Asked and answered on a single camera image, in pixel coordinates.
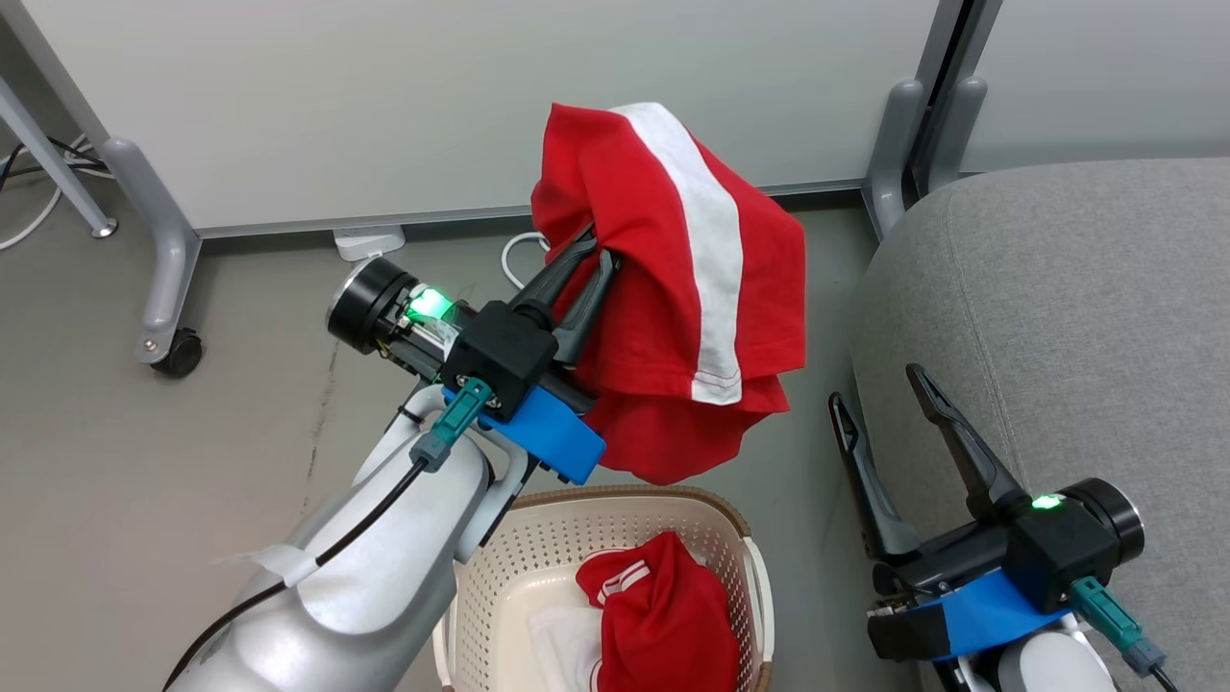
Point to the wrist camera blue mount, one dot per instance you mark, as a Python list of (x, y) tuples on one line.
[(504, 356), (1043, 557)]

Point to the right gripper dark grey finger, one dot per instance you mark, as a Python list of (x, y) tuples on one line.
[(870, 481), (961, 442)]

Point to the left wrist camera blue mount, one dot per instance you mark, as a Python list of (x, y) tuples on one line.
[(504, 356)]

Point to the wide white partition panel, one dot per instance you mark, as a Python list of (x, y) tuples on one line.
[(384, 96)]

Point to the red shirt with white stripe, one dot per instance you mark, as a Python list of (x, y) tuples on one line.
[(634, 192)]

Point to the left arm white grey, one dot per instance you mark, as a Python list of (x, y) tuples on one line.
[(384, 567)]

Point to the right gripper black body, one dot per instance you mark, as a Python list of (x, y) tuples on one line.
[(947, 562)]

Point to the grey partition foot with caster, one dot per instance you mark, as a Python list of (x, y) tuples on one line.
[(168, 250)]

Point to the red garment with thin stripes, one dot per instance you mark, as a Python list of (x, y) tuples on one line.
[(663, 615)]

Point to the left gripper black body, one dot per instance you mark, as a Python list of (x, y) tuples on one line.
[(370, 303)]

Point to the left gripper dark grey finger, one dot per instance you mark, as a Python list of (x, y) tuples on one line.
[(584, 312), (557, 274)]

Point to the right arm white grey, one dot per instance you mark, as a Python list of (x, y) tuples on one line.
[(1047, 668)]

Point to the narrow white partition panel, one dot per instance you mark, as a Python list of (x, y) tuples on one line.
[(1105, 67)]

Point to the white garment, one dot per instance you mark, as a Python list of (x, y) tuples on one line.
[(567, 644)]

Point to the grey metal table leg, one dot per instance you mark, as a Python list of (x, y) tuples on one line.
[(58, 163)]

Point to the right wrist camera blue mount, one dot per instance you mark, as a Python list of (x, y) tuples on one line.
[(1043, 557)]

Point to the grey fabric sofa seat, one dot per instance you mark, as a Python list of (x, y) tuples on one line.
[(1076, 308)]

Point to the cream perforated laundry basket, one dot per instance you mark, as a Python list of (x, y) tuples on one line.
[(538, 557)]

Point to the white power strip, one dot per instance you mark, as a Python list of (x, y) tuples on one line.
[(368, 242)]

